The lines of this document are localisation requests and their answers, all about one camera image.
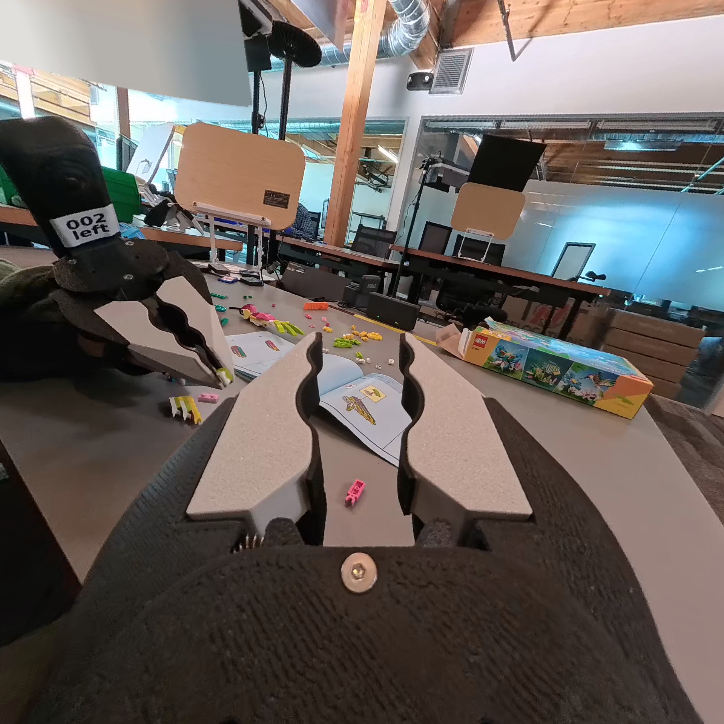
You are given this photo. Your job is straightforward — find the wooden top desk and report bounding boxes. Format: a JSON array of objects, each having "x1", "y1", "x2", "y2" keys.
[
  {"x1": 276, "y1": 233, "x2": 403, "y2": 273},
  {"x1": 390, "y1": 244, "x2": 613, "y2": 318}
]

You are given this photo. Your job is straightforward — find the wall vent grille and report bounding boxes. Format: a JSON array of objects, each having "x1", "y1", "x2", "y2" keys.
[{"x1": 428, "y1": 48, "x2": 475, "y2": 95}]

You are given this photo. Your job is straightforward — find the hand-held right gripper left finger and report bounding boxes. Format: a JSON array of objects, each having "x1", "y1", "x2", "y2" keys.
[{"x1": 186, "y1": 332, "x2": 328, "y2": 529}]

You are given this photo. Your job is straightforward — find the black disc floor lamp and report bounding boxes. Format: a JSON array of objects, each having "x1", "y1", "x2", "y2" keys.
[{"x1": 268, "y1": 21, "x2": 322, "y2": 142}]

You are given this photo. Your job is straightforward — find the green storage bin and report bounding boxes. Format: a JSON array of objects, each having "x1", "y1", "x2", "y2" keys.
[{"x1": 101, "y1": 166, "x2": 140, "y2": 217}]

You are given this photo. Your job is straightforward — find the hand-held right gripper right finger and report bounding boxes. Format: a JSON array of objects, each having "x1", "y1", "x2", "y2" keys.
[{"x1": 397, "y1": 333, "x2": 534, "y2": 524}]

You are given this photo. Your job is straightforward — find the stack of cardboard boxes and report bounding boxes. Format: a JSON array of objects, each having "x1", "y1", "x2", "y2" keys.
[{"x1": 601, "y1": 308, "x2": 706, "y2": 399}]

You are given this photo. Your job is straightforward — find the black flag panel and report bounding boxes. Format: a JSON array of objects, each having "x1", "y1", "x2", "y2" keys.
[{"x1": 468, "y1": 134, "x2": 548, "y2": 194}]

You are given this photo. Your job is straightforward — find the wooden post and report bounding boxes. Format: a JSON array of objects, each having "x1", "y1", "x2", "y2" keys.
[{"x1": 324, "y1": 0, "x2": 388, "y2": 248}]

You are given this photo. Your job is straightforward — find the lego instruction booklet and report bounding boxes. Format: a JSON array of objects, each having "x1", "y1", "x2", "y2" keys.
[{"x1": 225, "y1": 331, "x2": 415, "y2": 468}]

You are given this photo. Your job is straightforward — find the black equipment case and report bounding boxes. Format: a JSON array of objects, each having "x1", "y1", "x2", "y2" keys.
[{"x1": 281, "y1": 261, "x2": 347, "y2": 303}]

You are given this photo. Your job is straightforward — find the black light stand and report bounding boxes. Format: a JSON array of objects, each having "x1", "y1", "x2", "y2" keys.
[{"x1": 243, "y1": 0, "x2": 273, "y2": 267}]

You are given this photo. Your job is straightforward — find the black charging box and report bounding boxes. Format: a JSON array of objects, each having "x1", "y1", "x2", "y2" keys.
[{"x1": 366, "y1": 292, "x2": 421, "y2": 333}]

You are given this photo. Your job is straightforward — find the scattered small lego pieces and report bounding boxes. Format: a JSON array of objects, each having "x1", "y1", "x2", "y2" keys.
[{"x1": 208, "y1": 291, "x2": 397, "y2": 370}]

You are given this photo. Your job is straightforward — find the silver air duct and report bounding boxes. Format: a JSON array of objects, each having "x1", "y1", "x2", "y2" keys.
[{"x1": 317, "y1": 0, "x2": 439, "y2": 66}]

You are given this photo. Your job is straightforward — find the person's left forearm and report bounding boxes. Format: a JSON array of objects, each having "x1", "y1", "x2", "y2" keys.
[{"x1": 0, "y1": 257, "x2": 60, "y2": 302}]

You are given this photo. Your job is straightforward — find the black tripod with camera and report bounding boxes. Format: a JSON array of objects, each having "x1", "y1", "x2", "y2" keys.
[{"x1": 393, "y1": 157, "x2": 471, "y2": 298}]

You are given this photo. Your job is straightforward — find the black office chair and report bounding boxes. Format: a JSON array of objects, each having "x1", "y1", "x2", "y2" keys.
[
  {"x1": 436, "y1": 277, "x2": 510, "y2": 330},
  {"x1": 452, "y1": 235, "x2": 506, "y2": 267},
  {"x1": 420, "y1": 222, "x2": 453, "y2": 255},
  {"x1": 351, "y1": 223, "x2": 398, "y2": 259}
]

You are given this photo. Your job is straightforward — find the colourful lego box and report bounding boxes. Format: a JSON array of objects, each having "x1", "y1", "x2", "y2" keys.
[{"x1": 436, "y1": 317, "x2": 655, "y2": 420}]

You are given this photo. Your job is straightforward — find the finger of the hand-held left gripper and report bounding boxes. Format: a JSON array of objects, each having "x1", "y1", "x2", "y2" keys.
[
  {"x1": 154, "y1": 275, "x2": 235, "y2": 380},
  {"x1": 93, "y1": 300, "x2": 224, "y2": 391}
]

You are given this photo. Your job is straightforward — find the large wooden panel on stand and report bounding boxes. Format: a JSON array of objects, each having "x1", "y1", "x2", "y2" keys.
[{"x1": 174, "y1": 121, "x2": 307, "y2": 272}]

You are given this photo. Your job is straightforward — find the small wooden panel on stand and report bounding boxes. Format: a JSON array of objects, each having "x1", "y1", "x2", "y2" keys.
[{"x1": 451, "y1": 182, "x2": 526, "y2": 262}]

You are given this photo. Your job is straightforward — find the large printed cardboard box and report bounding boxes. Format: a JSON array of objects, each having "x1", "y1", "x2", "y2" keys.
[{"x1": 500, "y1": 294, "x2": 609, "y2": 348}]

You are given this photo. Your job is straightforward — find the pink lego bird assembly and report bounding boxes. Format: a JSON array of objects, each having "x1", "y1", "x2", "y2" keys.
[{"x1": 239, "y1": 304, "x2": 290, "y2": 331}]

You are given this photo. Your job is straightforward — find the black charger cradle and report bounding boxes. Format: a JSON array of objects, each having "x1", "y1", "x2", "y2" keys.
[{"x1": 343, "y1": 275, "x2": 385, "y2": 309}]

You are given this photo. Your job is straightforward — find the black framed whiteboard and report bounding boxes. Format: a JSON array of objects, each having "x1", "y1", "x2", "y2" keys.
[{"x1": 550, "y1": 242, "x2": 597, "y2": 282}]

